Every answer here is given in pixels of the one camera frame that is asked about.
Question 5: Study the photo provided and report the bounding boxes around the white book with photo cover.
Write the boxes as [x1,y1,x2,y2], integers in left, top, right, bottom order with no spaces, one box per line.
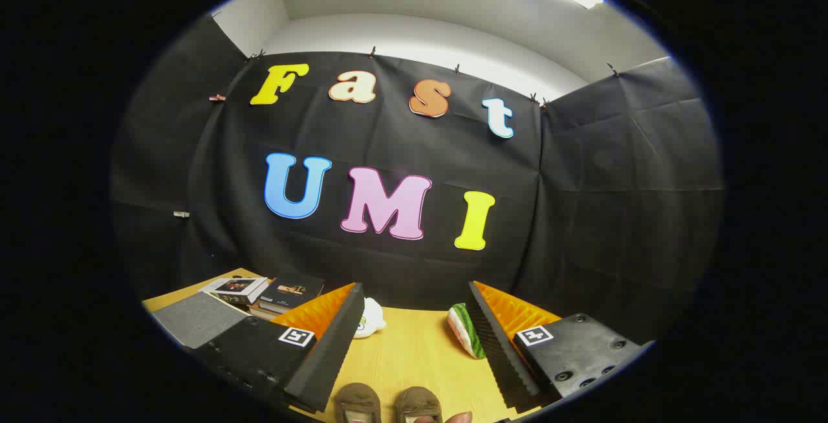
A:
[199,276,269,306]

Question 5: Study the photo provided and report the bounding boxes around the white plush toy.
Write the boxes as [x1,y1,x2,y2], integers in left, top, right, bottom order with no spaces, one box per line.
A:
[354,297,387,340]

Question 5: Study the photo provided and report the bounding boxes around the grey fabric storage box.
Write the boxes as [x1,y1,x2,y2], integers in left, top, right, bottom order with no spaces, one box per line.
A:
[154,292,253,350]

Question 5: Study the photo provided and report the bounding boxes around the brown fuzzy shoe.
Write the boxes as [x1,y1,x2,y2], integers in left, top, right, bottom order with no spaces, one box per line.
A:
[333,383,382,423]
[395,386,444,423]

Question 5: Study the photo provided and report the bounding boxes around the black hardcover book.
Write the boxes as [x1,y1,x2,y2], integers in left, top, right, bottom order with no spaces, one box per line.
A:
[259,274,325,314]

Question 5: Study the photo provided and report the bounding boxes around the watermelon slice plush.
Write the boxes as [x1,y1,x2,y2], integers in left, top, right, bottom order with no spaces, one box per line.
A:
[448,303,486,360]

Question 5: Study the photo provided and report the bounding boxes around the brown book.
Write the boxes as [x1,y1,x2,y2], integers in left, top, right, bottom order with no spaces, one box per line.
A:
[249,303,292,321]

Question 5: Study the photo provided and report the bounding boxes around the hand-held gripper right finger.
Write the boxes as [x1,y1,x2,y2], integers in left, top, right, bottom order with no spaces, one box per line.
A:
[464,280,649,413]

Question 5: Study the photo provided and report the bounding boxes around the black backdrop cloth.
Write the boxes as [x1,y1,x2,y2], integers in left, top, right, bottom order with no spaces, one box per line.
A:
[110,14,724,346]

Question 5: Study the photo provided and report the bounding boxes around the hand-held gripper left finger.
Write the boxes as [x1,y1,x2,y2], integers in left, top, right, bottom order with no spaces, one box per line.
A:
[193,282,365,413]

